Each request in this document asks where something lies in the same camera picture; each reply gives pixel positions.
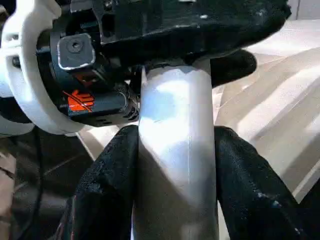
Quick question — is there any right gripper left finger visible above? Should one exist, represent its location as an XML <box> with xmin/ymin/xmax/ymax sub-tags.
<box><xmin>54</xmin><ymin>125</ymin><xmax>141</xmax><ymax>240</ymax></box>

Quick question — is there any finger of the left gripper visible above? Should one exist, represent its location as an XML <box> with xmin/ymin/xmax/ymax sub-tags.
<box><xmin>100</xmin><ymin>0</ymin><xmax>293</xmax><ymax>67</ymax></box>
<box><xmin>210</xmin><ymin>49</ymin><xmax>259</xmax><ymax>89</ymax></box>

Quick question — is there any white plastic table leg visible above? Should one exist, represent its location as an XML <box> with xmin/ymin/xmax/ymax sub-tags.
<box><xmin>131</xmin><ymin>59</ymin><xmax>220</xmax><ymax>240</ymax></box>

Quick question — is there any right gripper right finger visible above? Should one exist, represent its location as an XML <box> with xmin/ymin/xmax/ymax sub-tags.
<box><xmin>214</xmin><ymin>126</ymin><xmax>312</xmax><ymax>240</ymax></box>

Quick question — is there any white plastic table top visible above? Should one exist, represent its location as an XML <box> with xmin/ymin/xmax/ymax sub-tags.
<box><xmin>75</xmin><ymin>19</ymin><xmax>320</xmax><ymax>203</ymax></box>

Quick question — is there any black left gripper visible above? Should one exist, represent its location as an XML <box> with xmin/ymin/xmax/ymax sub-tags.
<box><xmin>36</xmin><ymin>0</ymin><xmax>143</xmax><ymax>127</ymax></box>

